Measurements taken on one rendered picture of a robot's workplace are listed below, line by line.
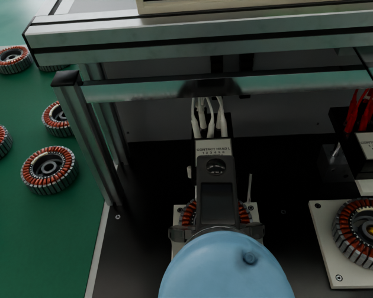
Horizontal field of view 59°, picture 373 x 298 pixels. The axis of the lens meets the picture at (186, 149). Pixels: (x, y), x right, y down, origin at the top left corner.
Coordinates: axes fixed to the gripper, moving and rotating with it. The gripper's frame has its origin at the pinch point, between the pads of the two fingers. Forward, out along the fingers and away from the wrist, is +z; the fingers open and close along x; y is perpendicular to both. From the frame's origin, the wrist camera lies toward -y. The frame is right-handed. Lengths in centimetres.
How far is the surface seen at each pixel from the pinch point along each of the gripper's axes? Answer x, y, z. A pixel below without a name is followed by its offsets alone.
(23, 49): -55, -52, 39
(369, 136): 23.6, -12.3, -2.6
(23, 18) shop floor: -159, -174, 211
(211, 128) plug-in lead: 0.2, -15.2, -2.0
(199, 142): -1.8, -13.0, -2.3
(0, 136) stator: -48, -21, 18
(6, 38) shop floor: -161, -145, 192
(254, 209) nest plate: 7.1, -2.1, 7.3
